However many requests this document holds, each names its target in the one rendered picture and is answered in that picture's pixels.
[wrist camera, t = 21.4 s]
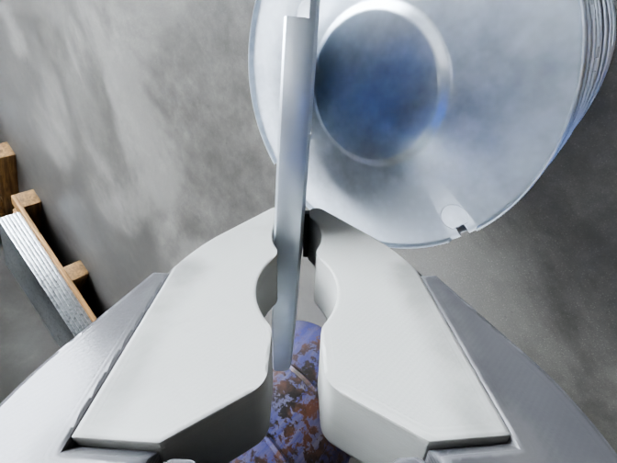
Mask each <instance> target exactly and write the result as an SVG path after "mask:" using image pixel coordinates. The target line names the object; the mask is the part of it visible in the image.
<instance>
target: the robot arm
mask: <svg viewBox="0 0 617 463"><path fill-rule="evenodd" d="M274 231H275V208H272V209H269V210H267V211H265V212H264V213H262V214H260V215H258V216H256V217H254V218H252V219H250V220H247V221H245V222H244V223H242V224H240V225H238V226H236V227H234V228H232V229H230V230H229V231H226V232H224V233H222V234H221V235H219V236H217V237H215V238H214V239H212V240H210V241H209V242H207V243H205V244H203V245H202V246H200V247H199V248H197V249H196V250H195V251H194V252H193V253H191V254H190V255H189V256H187V257H186V258H185V259H184V260H182V261H181V262H180V263H179V264H178V265H176V266H175V267H174V268H173V269H172V270H171V271H169V272H168V273H167V274H165V273H152V274H151V275H150V276H149V277H147V278H146V279H145V280H143V281H142V282H141V283H140V284H139V285H138V286H136V287H135V288H134V289H133V290H132V291H131V292H130V293H128V294H127V295H126V296H125V297H123V298H122V299H121V300H120V301H118V302H117V303H116V304H115V305H113V306H112V307H111V308H110V309H109V310H107V311H106V312H105V313H103V314H102V315H101V316H100V317H99V318H97V319H96V320H95V321H94V322H92V323H91V324H90V325H89V326H87V327H86V328H85V329H84V330H82V331H81V332H80V333H79V334H77V335H76V336H75V337H74V338H73V339H72V340H71V341H70V342H68V343H67V344H66V345H65V346H63V347H62V348H61V349H60V350H58V351H57V352H56V353H55V354H54V355H52V356H51V357H50V358H49V359H47V360H46V361H45V362H44V363H43V364H42V365H40V366H39V367H38V368H37V369H36V370H35V371H34V372H32V373H31V374H30V375H29V376H28V377H27V378H26V379H25V380H24V381H23V382H22V383H21V384H19V385H18V386H17V387H16V388H15V389H14V390H13V391H12V392H11V393H10V394H9V395H8V396H7V397H6V398H5V399H4V400H3V401H2V402H1V403H0V463H230V462H231V461H232V460H233V459H235V458H236V457H239V456H240V455H242V454H243V453H245V452H246V451H248V450H250V449H251V448H253V447H254V446H256V445H258V444H259V443H260V442H261V441H262V440H263V439H264V438H265V436H266V434H267V432H268V429H269V425H270V415H271V405H272V395H273V355H272V330H271V327H270V325H269V323H268V322H267V321H266V320H265V318H264V317H265V316H266V314H267V313H268V311H269V310H271V309H272V308H273V307H274V305H275V304H276V303H277V250H276V248H275V245H274ZM302 244H303V257H307V258H308V259H309V261H310V262H311V263H312V264H313V265H314V266H315V268H316V276H315V293H314V300H315V303H316V304H317V306H318V307H319V308H320V309H321V310H322V311H323V313H324V314H325V316H326V318H327V319H328V320H327V321H326V322H325V323H324V325H323V326H322V329H321V336H320V361H319V374H318V395H319V408H320V428H321V431H322V432H323V434H324V436H325V437H326V439H327V440H328V441H329V442H330V443H331V444H333V445H334V446H336V447H338V448H340V450H342V451H343V452H345V453H346V454H348V455H350V456H351V457H353V458H355V459H356V460H358V461H360V462H361V463H617V454H616V453H615V451H614V450H613V448H612V447H611V445H610V444H609V443H608V442H607V440H606V439H605V438H604V436H603V435H602V434H601V433H600V431H599V430H598V429H597V427H596V426H595V425H594V424H593V422H592V421H591V420H590V419H589V417H588V416H587V415H586V414H585V413H584V412H583V411H582V410H581V409H580V408H579V407H578V406H577V405H576V403H575V402H574V401H573V400H572V399H571V398H570V397H569V396H568V395H567V394H566V392H565V391H564V390H563V389H562V388H561V387H560V386H559V385H558V384H557V383H556V382H555V381H554V380H553V379H552V378H551V377H550V376H549V375H548V374H547V373H546V372H545V371H544V370H543V369H542V368H540V367H539V366H538V365H537V364H536V363H535V362H534V361H533V360H532V359H531V358H529V357H528V356H527V355H526V354H525V353H524V352H523V351H522V350H521V349H520V348H519V347H518V346H517V345H515V344H514V343H513V342H512V341H511V340H510V339H508V338H507V337H506V336H505V335H504V334H503V333H501V332H500V331H499V330H498V329H497V328H496V327H494V326H493V325H492V324H491V323H490V322H489V321H487V320H486V319H485V318H484V317H483V316H482V315H480V314H479V313H478V312H477V311H476V310H475V309H473V308H472V307H471V306H470V305H469V304H468V303H467V302H465V301H464V300H463V299H462V298H461V297H460V296H458V295H457V294H456V293H455V292H454V291H453V290H451V289H450V288H449V287H448V286H447V285H446V284H444V283H443V282H442V280H441V279H440V278H438V277H437V276H428V277H424V276H422V275H421V274H420V273H419V272H418V271H417V270H416V269H415V268H414V267H413V266H412V265H410V264H409V263H408V262H407V261H406V260H405V259H403V258H402V257H401V256H400V255H399V254H397V253H396V252H394V251H393V250H392V249H390V248H389V247H387V246H386V245H384V244H383V243H381V242H380V241H379V240H377V239H375V238H374V237H372V236H370V235H368V234H366V233H365V232H363V231H360V230H358V229H357V228H355V227H354V226H352V225H350V224H349V223H347V222H345V221H343V220H341V219H339V218H337V217H335V216H333V215H332V214H330V213H329V212H327V211H325V210H324V209H318V208H314V209H310V210H305V219H304V231H303V243H302Z"/></svg>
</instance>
